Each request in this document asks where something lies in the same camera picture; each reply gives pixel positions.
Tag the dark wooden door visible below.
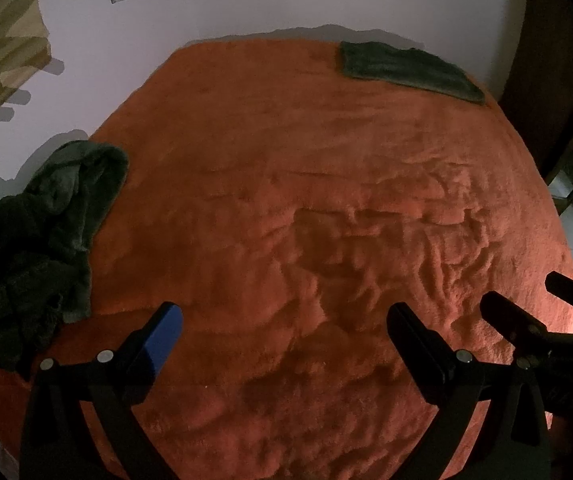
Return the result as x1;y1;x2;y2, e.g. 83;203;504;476
496;0;573;186

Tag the folded grey-green cloth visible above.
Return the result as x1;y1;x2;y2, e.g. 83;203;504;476
340;40;486;106

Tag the orange fleece blanket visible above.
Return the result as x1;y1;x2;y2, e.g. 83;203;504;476
0;25;573;480

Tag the wooden board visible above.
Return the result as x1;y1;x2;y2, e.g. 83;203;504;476
0;0;51;148

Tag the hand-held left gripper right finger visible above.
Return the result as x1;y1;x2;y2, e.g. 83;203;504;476
387;301;552;480

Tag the dark grey-green fleece garment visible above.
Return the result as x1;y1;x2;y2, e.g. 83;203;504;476
19;140;130;323

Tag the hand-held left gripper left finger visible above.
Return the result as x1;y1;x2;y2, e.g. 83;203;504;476
20;301;184;480

